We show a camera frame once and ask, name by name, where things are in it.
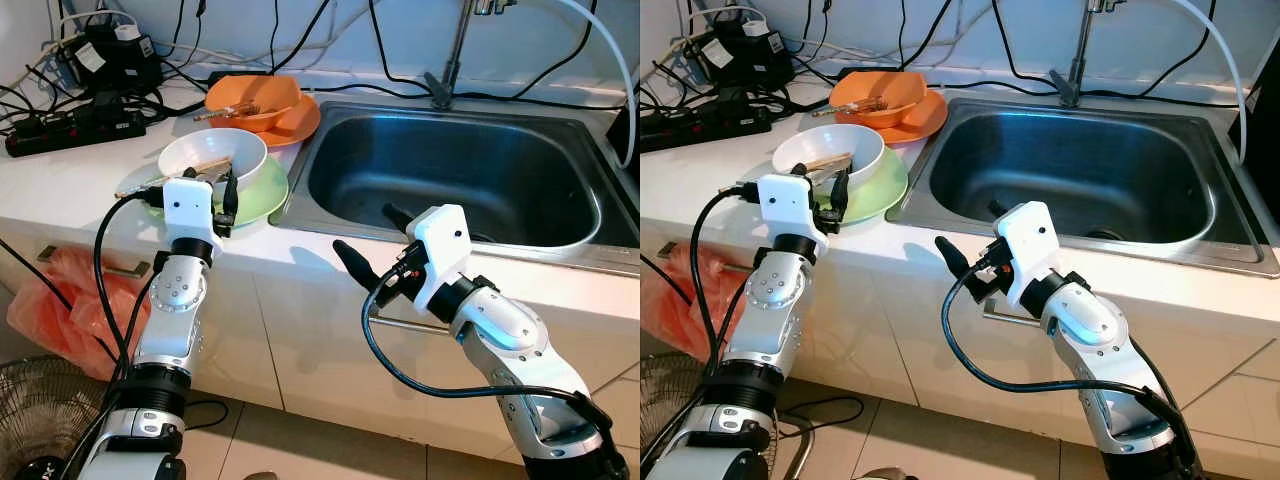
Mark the orange plate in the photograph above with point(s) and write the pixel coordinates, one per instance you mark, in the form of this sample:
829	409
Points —
927	118
302	125

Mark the black power adapter box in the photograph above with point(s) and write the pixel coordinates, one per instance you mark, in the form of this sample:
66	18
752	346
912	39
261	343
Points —
115	65
745	60

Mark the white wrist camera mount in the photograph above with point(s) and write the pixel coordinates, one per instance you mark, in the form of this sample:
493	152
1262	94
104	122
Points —
785	200
185	205
1030	235
440	235

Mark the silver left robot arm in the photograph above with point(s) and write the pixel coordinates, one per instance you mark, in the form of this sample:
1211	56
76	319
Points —
770	300
170	320

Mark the stainless steel sink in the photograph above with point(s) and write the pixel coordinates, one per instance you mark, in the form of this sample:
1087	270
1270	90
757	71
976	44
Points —
480	170
1080	170

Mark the orange bowl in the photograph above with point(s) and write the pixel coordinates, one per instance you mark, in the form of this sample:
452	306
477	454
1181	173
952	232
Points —
895	85
270	88

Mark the orange plastic bag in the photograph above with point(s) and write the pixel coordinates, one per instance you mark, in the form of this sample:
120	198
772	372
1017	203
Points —
60	315
668	300

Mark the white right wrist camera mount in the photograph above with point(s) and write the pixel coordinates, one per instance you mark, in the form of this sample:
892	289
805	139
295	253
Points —
1030	235
440	235

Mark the metal faucet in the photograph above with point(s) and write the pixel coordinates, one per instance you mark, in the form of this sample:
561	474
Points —
447	85
1072	85

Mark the white kitchen cabinet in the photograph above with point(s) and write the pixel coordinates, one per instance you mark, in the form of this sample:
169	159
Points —
300	340
900	340

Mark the light green plate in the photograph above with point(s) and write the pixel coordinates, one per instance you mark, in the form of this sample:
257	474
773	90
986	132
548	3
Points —
262	195
885	190

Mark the black power strip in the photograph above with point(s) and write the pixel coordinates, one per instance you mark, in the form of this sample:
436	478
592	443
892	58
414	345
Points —
70	135
700	128

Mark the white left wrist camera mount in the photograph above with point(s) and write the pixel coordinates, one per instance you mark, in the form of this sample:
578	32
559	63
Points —
185	205
785	200

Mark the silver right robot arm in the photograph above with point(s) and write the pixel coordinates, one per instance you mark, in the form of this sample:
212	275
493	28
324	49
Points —
505	335
1090	325

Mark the white plug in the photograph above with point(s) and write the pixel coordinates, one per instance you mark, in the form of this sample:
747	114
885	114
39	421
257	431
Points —
755	28
126	32

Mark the white bowl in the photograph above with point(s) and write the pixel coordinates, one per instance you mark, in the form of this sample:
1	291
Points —
830	138
215	143

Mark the wooden chopstick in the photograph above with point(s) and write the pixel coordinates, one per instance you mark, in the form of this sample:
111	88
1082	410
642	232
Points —
852	108
850	105
230	110
232	113

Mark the black plug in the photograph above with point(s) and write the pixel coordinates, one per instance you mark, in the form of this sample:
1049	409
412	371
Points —
103	102
732	97

